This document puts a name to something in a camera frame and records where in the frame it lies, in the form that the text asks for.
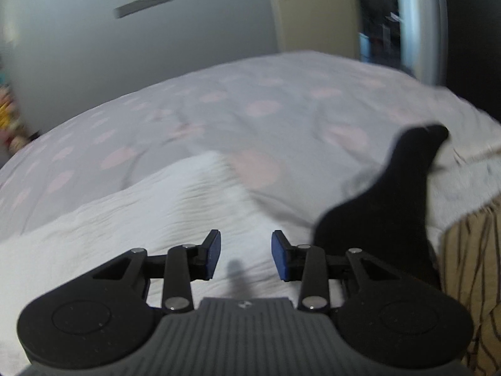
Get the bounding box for white door frame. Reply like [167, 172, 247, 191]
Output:
[392, 0, 449, 87]

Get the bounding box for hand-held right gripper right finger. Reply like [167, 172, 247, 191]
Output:
[271, 230, 405, 314]

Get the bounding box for cream door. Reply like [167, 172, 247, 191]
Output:
[269, 0, 363, 62]

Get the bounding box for person's foot in black sock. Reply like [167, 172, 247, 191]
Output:
[312, 124, 450, 287]

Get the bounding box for tan black striped garment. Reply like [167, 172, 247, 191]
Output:
[439, 200, 501, 376]

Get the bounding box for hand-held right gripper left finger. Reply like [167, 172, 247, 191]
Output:
[90, 230, 222, 314]

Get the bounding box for grey pink dotted bedsheet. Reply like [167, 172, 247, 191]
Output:
[0, 50, 501, 243]

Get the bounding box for cream soft garment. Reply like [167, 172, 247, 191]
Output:
[426, 84, 501, 228]

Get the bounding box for grey wall panel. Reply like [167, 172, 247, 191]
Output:
[113, 0, 175, 19]

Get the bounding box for colourful plush toys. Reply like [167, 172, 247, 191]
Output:
[0, 82, 21, 150]

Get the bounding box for white crinkled garment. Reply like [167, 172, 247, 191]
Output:
[0, 151, 345, 376]

